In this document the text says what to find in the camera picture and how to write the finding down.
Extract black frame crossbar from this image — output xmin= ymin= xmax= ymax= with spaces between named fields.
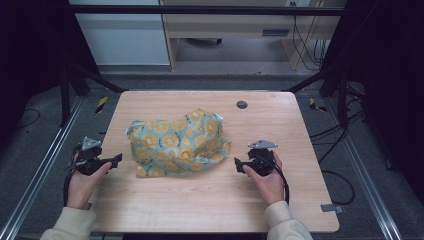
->
xmin=65 ymin=4 xmax=348 ymax=18

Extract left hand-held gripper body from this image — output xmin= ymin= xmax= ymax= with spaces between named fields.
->
xmin=73 ymin=136 xmax=105 ymax=177

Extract teal cloth with orange print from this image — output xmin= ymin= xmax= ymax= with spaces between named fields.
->
xmin=125 ymin=108 xmax=232 ymax=179

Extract person's right hand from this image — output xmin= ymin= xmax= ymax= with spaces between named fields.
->
xmin=241 ymin=151 xmax=286 ymax=206

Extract thin black floor cable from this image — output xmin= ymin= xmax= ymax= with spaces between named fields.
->
xmin=14 ymin=107 xmax=42 ymax=130

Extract aluminium floor rail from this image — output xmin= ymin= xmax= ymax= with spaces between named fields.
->
xmin=324 ymin=98 xmax=404 ymax=240
xmin=0 ymin=95 xmax=85 ymax=240

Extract black floor cable loop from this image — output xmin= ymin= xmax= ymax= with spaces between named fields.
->
xmin=319 ymin=169 xmax=357 ymax=207

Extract light wooden desk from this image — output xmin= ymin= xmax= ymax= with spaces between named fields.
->
xmin=159 ymin=0 xmax=348 ymax=72

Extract person's left hand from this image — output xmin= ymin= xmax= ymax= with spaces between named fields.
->
xmin=66 ymin=161 xmax=113 ymax=211

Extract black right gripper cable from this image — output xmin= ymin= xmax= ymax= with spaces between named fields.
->
xmin=270 ymin=156 xmax=291 ymax=205

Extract black metal stand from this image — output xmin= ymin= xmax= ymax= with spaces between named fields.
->
xmin=58 ymin=63 xmax=129 ymax=128
xmin=285 ymin=64 xmax=351 ymax=131

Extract black hanging cables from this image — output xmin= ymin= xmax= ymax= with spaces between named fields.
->
xmin=290 ymin=1 xmax=329 ymax=72

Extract yellow black striped tape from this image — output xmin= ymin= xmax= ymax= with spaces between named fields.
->
xmin=94 ymin=95 xmax=110 ymax=115
xmin=308 ymin=96 xmax=328 ymax=113

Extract grey metal table bracket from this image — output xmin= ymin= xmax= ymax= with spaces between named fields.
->
xmin=320 ymin=203 xmax=345 ymax=215

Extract white cabinet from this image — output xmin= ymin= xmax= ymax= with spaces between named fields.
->
xmin=68 ymin=0 xmax=171 ymax=66

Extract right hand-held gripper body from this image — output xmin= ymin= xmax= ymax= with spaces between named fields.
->
xmin=247 ymin=139 xmax=279 ymax=177

